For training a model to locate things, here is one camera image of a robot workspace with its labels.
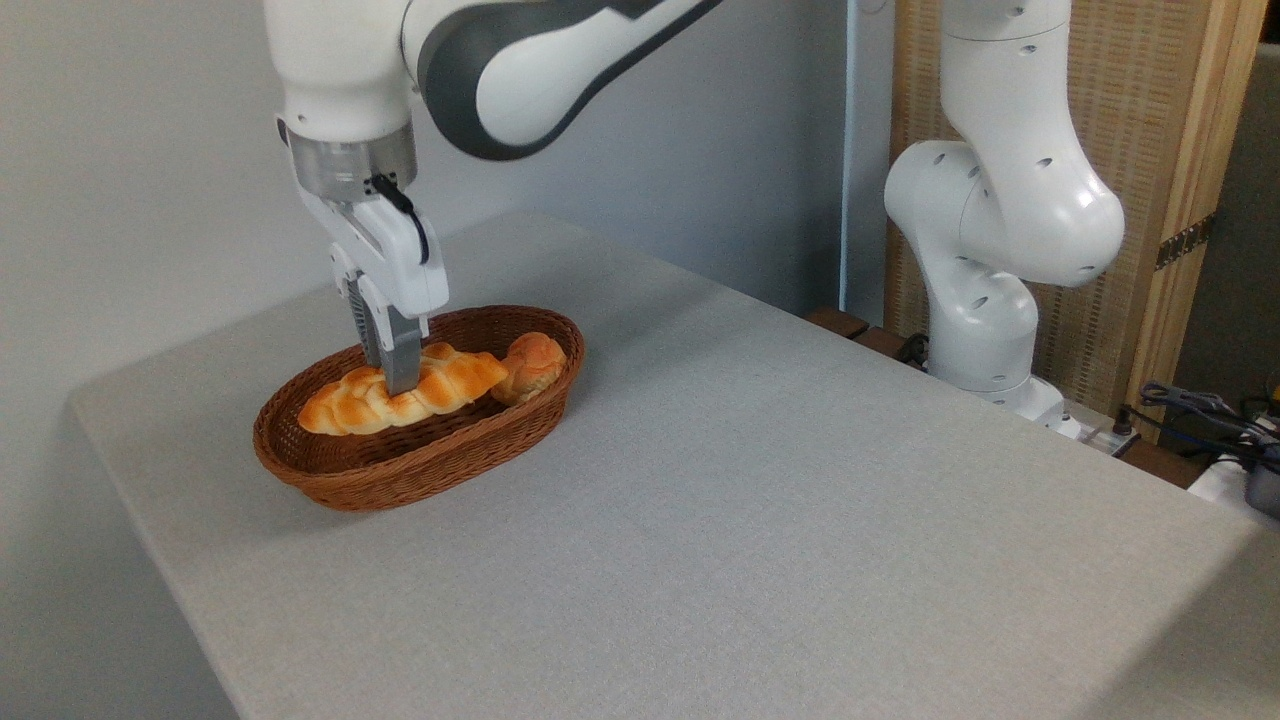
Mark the brown wicker basket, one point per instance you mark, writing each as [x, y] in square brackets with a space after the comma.
[400, 465]

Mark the brown wooden platform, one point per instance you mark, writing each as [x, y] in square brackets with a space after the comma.
[850, 325]

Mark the round bread bun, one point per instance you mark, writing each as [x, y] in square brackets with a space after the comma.
[535, 362]

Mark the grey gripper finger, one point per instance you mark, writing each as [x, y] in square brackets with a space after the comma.
[362, 320]
[402, 350]

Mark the rattan screen with wooden frame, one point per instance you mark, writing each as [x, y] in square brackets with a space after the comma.
[1140, 120]

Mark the white box with grey device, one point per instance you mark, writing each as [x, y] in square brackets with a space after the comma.
[1225, 485]

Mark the white vertical pole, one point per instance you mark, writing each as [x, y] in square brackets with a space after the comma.
[850, 150]

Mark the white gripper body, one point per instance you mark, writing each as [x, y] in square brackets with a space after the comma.
[395, 255]

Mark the metal hinge on screen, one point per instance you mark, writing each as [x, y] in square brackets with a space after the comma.
[1185, 242]

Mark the long braided bread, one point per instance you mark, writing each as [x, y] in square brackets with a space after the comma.
[450, 380]

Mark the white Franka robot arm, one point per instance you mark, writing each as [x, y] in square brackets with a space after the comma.
[1010, 200]

